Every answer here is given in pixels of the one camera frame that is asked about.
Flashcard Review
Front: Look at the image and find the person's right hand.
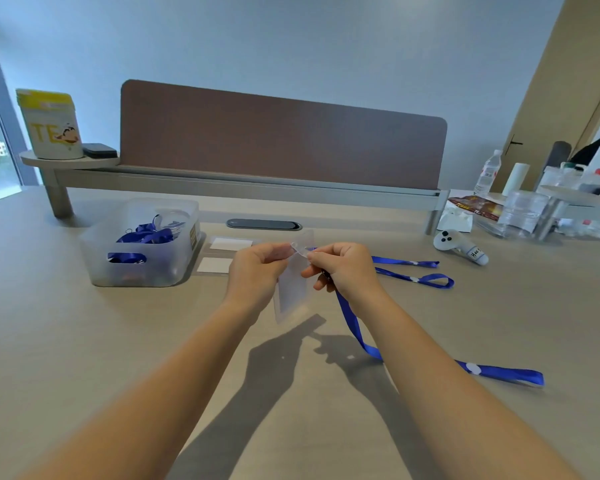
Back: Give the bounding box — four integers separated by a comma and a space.
300, 242, 388, 308

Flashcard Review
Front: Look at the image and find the row of small bottles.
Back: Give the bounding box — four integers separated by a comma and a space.
554, 218, 600, 239

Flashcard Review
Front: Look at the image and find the small black case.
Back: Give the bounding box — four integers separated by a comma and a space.
82, 143, 119, 159

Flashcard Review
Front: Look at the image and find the clear water bottle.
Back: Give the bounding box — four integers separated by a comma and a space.
473, 149, 503, 197

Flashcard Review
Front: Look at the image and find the brown snack packet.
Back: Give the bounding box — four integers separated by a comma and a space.
449, 194, 506, 221

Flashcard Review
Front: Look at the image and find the person's left hand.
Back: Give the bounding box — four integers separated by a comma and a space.
222, 243, 293, 321

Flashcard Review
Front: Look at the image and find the grey mesh office chair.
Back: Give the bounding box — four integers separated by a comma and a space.
532, 141, 573, 191

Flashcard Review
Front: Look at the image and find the light wooden door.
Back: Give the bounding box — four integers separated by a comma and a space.
499, 0, 600, 195

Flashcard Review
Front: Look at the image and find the blue lanyard with white sleeve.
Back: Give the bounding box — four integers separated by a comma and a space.
372, 255, 440, 269

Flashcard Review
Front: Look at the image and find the grey desk shelf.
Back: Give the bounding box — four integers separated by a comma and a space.
19, 150, 450, 235
534, 184, 600, 241

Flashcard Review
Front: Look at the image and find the blue lanyard with black clip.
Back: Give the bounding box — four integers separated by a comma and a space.
291, 242, 544, 388

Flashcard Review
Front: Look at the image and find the clear plastic card holder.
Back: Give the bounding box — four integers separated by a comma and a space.
273, 229, 314, 325
207, 235, 259, 253
195, 254, 236, 277

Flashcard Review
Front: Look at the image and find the black desk cable grommet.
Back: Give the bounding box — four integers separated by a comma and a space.
226, 218, 302, 231

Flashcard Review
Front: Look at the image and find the white paper roll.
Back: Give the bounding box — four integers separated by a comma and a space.
503, 163, 530, 195

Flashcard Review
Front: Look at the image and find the clear plastic storage bin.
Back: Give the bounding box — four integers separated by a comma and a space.
79, 197, 203, 288

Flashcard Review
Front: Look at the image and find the white handheld controller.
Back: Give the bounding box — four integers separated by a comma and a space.
433, 229, 490, 267

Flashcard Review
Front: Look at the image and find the yellow lid wipes canister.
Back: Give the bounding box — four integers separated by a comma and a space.
15, 88, 85, 161

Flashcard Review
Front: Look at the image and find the clear bottle green cap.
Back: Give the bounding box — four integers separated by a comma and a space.
554, 162, 583, 188

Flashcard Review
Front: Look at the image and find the person's right forearm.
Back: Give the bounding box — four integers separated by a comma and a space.
364, 289, 580, 480

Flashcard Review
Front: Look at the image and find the clear round jar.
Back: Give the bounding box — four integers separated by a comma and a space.
155, 209, 191, 233

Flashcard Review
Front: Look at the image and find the blue lanyard with clear strap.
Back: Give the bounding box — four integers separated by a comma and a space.
374, 267, 454, 289

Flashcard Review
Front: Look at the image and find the clear plastic container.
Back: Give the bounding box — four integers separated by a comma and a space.
497, 190, 550, 239

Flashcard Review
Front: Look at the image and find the bundle of blue lanyards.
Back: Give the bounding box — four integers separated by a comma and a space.
107, 222, 176, 265

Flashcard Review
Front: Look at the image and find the person's left forearm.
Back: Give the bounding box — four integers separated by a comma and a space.
25, 299, 261, 480

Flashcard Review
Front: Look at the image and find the brown desk divider panel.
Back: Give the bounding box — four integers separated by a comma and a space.
119, 79, 448, 191

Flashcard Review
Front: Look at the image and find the small white tissue box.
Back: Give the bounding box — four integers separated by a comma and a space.
436, 207, 474, 233

